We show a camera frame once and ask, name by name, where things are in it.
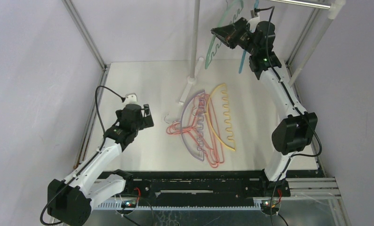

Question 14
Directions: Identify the yellow wavy hanger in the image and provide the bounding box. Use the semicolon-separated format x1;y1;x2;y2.
206;83;236;152

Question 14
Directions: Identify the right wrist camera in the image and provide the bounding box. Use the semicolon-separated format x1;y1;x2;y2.
248;8;260;32

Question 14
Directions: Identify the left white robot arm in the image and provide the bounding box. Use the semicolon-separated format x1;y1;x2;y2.
41;103;154;226

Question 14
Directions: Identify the green wavy hanger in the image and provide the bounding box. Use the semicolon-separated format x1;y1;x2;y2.
204;0;244;70

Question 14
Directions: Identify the right black cable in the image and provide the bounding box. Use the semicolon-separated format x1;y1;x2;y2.
252;5;322;226

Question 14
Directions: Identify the red wire hanger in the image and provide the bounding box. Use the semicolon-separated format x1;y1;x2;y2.
165;95;225;169

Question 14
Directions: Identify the left aluminium frame post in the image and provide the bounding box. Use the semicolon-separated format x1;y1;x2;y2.
62;0;107;71

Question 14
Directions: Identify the left black cable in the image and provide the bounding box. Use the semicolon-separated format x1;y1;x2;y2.
40;86;126;226

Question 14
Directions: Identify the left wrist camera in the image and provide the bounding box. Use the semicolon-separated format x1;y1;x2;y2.
123;93;138;105

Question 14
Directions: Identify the white clothes rack frame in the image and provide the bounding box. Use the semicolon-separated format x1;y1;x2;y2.
179;0;346;106

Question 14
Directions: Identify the right aluminium frame post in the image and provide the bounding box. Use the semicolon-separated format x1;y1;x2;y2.
286;3;321;69

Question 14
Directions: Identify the metal hanging rod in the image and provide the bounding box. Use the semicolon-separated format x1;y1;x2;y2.
269;0;332;10

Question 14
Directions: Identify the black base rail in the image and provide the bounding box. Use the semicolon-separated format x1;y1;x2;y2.
90;169;292;208

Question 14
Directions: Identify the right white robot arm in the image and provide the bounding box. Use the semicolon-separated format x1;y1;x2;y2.
211;17;318;196

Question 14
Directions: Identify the pink wire hanger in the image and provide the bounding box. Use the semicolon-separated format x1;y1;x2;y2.
165;95;225;169

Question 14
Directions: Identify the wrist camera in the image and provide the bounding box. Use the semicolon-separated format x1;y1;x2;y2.
248;8;260;32
123;93;138;105

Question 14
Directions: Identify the purple wavy hanger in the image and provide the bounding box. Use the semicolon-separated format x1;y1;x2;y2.
166;89;207;161

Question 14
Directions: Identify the black cable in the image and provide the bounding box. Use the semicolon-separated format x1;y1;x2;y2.
252;5;322;226
40;86;126;226

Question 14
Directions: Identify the teal wavy hanger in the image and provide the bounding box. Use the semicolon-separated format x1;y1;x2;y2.
238;0;260;74

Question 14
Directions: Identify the aluminium frame post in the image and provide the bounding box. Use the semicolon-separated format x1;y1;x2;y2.
286;3;321;69
62;0;107;71

